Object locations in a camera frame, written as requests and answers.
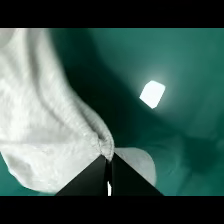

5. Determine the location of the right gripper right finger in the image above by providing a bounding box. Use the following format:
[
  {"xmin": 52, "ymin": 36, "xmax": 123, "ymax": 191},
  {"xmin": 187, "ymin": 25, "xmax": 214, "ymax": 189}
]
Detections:
[{"xmin": 111, "ymin": 151, "xmax": 164, "ymax": 197}]

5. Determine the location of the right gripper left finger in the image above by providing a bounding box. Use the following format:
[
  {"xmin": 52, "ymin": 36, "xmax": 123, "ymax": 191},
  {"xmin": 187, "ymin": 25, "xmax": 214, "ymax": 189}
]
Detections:
[{"xmin": 55, "ymin": 154, "xmax": 108, "ymax": 197}]

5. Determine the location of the white garment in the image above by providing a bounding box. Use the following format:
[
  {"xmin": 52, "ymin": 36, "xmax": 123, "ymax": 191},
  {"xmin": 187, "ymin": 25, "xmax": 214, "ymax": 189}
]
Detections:
[{"xmin": 0, "ymin": 28, "xmax": 158, "ymax": 195}]

